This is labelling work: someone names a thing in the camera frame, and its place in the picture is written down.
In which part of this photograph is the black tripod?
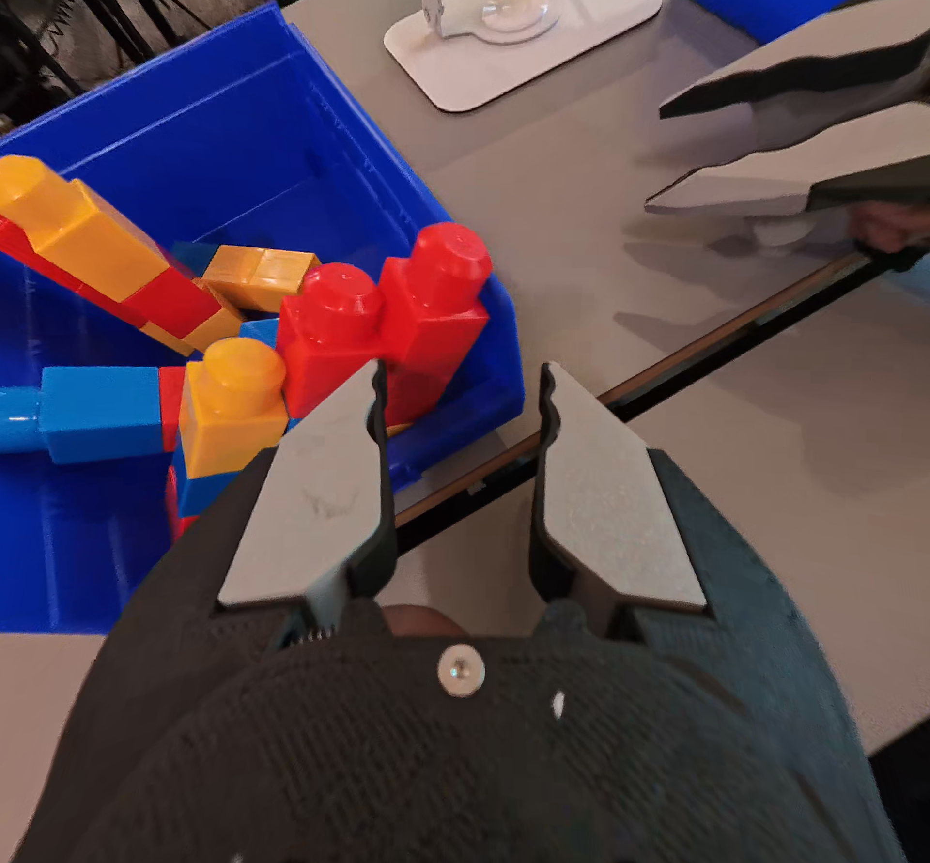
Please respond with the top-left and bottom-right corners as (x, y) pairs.
(0, 0), (183, 97)

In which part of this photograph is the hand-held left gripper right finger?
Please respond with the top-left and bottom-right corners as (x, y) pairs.
(527, 360), (709, 637)

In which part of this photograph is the white document stand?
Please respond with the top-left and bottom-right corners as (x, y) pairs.
(384, 0), (664, 113)

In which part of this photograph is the person's right hand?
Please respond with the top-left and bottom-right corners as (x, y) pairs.
(850, 200), (930, 254)

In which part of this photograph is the yellow building block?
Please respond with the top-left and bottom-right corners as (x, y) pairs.
(178, 338), (290, 479)

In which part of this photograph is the pile of colourful toy blocks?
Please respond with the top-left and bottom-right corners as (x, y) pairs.
(0, 154), (415, 543)

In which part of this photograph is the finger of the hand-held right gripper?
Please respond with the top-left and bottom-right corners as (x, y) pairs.
(658, 0), (930, 152)
(644, 104), (930, 248)

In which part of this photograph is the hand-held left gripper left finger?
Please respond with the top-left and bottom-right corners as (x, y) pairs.
(217, 358), (401, 628)

